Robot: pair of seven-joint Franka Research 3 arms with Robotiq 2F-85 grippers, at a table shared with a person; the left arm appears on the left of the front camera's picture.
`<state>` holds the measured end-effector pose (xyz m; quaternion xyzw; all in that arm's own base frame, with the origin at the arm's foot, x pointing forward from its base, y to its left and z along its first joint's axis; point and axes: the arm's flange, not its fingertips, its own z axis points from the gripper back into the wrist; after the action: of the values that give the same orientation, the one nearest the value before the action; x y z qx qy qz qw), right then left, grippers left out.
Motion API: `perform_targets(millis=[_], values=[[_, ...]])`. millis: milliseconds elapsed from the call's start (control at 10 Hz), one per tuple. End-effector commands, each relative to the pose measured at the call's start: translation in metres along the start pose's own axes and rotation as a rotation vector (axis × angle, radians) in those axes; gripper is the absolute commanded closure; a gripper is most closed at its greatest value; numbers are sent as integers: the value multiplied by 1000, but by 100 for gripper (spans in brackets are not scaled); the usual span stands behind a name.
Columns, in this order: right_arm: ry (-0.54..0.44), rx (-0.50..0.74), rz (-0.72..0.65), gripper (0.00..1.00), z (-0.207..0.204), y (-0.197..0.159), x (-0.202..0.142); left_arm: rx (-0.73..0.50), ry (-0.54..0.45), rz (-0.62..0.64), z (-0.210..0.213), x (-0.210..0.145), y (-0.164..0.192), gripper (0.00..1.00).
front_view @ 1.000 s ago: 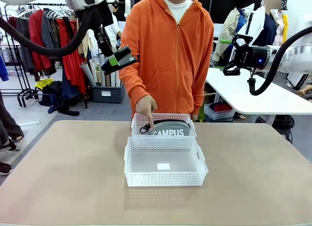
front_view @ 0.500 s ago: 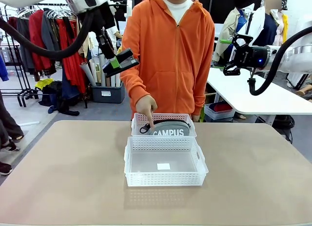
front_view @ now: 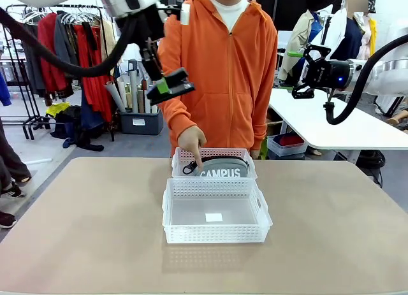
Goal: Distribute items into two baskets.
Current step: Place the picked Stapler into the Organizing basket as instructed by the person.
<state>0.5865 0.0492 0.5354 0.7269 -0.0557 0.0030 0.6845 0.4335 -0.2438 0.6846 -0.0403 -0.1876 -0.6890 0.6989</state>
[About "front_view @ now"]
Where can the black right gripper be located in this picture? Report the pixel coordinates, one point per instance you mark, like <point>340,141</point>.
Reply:
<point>330,72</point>

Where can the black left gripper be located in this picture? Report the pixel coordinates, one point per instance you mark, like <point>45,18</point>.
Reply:
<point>150,33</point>

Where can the grey Campus pencil case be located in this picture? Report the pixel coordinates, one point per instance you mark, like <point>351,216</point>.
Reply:
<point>220,171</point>

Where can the person's left forearm orange sleeve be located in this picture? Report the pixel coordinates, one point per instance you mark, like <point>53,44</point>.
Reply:
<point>263,123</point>

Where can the person's right forearm orange sleeve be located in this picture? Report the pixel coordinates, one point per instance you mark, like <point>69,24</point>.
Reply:
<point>178,116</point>

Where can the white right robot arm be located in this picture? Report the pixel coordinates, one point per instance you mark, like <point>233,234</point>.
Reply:
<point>389,75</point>

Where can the person's right hand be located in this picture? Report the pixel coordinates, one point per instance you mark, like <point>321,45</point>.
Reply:
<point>191,140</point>

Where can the person's left hand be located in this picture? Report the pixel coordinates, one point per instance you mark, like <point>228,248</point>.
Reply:
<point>255,153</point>

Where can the tall grey tube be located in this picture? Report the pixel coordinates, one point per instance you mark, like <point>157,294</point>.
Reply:
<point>134,84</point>

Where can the mannequin with beige coat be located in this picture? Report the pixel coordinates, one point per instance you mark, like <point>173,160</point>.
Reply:
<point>296,40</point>

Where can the white cardboard tube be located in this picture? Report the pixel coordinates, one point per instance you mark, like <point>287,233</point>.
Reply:
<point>122,91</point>

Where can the grey storage bin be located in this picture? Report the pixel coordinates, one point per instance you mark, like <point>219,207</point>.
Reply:
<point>141,121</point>

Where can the mannequin with white garment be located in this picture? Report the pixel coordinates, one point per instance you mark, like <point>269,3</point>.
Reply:
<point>341,33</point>

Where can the white work table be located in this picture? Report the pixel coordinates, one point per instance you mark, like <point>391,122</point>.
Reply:
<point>318,123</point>

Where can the person in orange hoodie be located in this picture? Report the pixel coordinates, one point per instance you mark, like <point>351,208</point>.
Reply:
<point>223,69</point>

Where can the long red hanging dress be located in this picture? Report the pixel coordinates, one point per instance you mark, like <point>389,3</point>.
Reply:
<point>94,84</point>

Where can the clear bin with red contents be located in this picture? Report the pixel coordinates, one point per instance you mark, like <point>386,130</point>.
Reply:
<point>287,145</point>

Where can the white perforated plastic basket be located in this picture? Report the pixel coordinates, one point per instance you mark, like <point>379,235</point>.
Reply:
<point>178,161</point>
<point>216,234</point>

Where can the black clothes pile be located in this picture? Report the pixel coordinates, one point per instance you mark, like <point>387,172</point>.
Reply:
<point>76,126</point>

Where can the skin coloured mannequin part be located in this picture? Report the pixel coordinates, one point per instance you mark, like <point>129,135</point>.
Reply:
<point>398,117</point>

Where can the grey hanging garment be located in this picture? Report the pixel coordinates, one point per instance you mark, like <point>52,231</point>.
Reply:
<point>65,43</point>

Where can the yellow garment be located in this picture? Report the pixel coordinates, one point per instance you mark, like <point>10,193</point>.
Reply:
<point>57,108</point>

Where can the red hanging jacket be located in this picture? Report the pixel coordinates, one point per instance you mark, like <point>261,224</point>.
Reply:
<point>49,59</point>

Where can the black clothes rack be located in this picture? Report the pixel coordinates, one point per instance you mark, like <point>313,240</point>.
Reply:
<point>28,116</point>

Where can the blue garment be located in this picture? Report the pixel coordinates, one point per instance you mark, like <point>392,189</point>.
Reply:
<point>4,89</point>

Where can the bystander in dark trousers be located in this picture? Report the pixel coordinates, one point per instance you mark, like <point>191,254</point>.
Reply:
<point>11,158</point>

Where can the black and white sneaker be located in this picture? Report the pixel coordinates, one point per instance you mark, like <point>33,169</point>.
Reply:
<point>12,191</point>

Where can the dark sneaker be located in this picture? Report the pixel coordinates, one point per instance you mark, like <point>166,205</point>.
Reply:
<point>6,220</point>

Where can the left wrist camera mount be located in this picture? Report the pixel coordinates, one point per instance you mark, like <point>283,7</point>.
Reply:
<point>172,13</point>

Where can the green plastic frame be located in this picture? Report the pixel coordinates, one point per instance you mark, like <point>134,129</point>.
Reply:
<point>263,148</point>

